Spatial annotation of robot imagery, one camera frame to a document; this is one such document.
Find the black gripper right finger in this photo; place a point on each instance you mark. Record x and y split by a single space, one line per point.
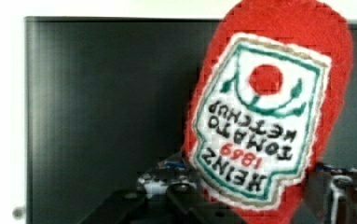
331 194

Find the red plush ketchup bottle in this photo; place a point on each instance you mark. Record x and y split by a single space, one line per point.
270 89

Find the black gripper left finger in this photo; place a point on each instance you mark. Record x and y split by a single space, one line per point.
169 193

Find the black toaster oven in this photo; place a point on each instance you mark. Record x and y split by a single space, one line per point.
106 101

